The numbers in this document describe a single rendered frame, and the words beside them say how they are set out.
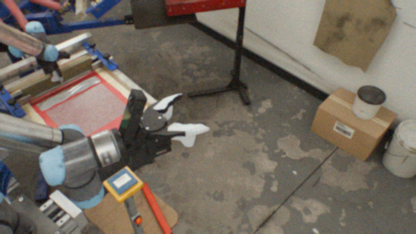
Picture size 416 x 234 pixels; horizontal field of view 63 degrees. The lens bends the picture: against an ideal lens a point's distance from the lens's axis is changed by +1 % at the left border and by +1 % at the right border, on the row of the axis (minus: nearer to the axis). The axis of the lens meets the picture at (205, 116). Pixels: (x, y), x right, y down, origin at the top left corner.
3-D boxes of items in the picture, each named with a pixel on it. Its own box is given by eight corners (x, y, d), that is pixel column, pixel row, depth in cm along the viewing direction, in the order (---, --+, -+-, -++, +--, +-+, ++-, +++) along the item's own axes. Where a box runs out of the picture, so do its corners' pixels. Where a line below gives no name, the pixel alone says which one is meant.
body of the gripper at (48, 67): (39, 70, 182) (31, 51, 173) (54, 63, 186) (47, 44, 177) (46, 77, 178) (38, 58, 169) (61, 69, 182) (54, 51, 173)
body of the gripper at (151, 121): (163, 132, 84) (116, 149, 81) (158, 105, 79) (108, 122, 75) (174, 150, 79) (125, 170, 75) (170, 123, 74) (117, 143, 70)
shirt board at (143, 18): (187, 3, 276) (186, -7, 271) (198, 29, 250) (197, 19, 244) (13, 23, 255) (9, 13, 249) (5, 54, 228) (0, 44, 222)
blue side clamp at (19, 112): (30, 121, 176) (25, 112, 171) (21, 126, 174) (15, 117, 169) (7, 93, 191) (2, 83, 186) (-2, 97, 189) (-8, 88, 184)
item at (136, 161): (158, 161, 210) (150, 114, 179) (95, 207, 189) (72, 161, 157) (155, 158, 211) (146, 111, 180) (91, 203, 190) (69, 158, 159)
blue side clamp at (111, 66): (120, 74, 203) (117, 65, 198) (112, 78, 200) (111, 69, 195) (93, 52, 217) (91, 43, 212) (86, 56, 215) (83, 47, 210)
